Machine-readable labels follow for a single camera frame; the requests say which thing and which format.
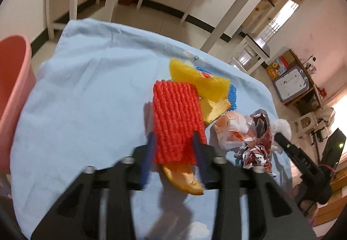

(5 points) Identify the white crumpled plastic bag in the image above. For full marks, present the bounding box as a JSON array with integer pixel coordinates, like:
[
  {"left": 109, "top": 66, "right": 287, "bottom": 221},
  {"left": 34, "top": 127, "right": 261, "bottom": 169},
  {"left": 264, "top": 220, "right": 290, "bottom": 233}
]
[{"left": 270, "top": 119, "right": 292, "bottom": 154}]

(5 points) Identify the colourful cardboard box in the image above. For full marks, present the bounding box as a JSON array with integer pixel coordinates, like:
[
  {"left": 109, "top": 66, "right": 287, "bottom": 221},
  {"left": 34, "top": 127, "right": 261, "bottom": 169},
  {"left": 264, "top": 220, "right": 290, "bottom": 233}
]
[{"left": 266, "top": 56, "right": 289, "bottom": 81}]

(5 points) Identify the red foam fruit net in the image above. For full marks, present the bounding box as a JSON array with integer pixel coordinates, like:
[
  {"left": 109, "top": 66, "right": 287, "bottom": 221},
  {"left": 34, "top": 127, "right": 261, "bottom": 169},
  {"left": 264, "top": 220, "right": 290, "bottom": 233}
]
[{"left": 153, "top": 80, "right": 206, "bottom": 165}]

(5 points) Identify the white orange plastic bag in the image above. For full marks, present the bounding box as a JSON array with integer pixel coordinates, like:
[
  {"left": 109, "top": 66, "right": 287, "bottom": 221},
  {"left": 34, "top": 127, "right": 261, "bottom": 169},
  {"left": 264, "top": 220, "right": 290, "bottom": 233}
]
[{"left": 213, "top": 111, "right": 256, "bottom": 151}]

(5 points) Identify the yellow foam fruit net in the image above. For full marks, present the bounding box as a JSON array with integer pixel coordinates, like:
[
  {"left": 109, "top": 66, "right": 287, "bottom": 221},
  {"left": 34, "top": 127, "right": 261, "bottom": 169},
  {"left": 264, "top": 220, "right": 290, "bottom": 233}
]
[{"left": 169, "top": 58, "right": 230, "bottom": 102}]

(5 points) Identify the small pomelo peel piece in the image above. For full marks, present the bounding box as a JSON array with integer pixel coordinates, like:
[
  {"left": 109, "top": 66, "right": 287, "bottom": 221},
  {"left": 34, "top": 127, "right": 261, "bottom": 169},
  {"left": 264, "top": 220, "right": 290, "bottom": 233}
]
[{"left": 199, "top": 98, "right": 231, "bottom": 125}]

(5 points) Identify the pink plastic bucket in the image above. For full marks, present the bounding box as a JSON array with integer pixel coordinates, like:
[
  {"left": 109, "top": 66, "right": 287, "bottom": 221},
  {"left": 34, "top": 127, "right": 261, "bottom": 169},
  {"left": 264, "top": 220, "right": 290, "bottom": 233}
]
[{"left": 1, "top": 34, "right": 36, "bottom": 174}]

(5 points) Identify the wooden side desk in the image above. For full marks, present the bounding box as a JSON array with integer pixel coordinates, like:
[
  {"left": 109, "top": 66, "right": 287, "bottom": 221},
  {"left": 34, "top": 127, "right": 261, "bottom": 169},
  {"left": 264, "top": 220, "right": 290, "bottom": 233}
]
[{"left": 283, "top": 49, "right": 322, "bottom": 115}]

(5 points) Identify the red white crumpled paper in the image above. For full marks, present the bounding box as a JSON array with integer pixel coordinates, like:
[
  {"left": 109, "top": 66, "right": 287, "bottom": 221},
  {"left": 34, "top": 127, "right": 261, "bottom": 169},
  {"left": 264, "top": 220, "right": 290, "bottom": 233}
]
[{"left": 242, "top": 145, "right": 272, "bottom": 174}]

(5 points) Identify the person's right hand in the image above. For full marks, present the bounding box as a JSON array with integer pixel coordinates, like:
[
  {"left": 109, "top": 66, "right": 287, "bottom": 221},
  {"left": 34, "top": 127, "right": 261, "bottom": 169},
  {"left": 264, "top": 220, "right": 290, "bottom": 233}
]
[{"left": 291, "top": 184, "right": 318, "bottom": 227}]

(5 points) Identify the blue foam fruit net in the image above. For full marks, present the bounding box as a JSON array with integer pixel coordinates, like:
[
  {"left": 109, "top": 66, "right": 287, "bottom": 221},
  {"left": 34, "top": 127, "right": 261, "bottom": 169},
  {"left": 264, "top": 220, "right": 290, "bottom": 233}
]
[{"left": 196, "top": 67, "right": 237, "bottom": 111}]

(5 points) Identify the white children's drawing board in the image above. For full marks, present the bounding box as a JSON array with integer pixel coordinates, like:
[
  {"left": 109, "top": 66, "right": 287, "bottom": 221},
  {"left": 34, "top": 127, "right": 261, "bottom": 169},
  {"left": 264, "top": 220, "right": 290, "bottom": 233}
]
[{"left": 273, "top": 66, "right": 310, "bottom": 104}]

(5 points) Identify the right low black-top bench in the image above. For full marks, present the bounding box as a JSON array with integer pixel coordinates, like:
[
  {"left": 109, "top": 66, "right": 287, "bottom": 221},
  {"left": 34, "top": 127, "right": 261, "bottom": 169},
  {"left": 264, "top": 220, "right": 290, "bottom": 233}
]
[{"left": 228, "top": 33, "right": 270, "bottom": 75}]

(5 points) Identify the white plastic stool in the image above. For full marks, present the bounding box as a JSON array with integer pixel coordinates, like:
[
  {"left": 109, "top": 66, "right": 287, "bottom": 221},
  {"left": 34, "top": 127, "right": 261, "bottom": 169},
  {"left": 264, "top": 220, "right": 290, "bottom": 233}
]
[{"left": 293, "top": 112, "right": 318, "bottom": 138}]

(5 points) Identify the light blue floral cloth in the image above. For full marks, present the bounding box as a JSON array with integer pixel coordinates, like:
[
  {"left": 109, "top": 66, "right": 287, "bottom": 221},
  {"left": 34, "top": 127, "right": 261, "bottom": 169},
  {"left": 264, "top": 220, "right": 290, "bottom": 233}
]
[{"left": 10, "top": 18, "right": 278, "bottom": 237}]

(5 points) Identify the dark red wrapper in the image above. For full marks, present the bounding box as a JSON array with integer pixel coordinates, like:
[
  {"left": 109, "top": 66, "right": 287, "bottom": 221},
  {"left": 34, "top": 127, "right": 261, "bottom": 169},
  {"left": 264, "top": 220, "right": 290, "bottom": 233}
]
[{"left": 250, "top": 109, "right": 272, "bottom": 154}]

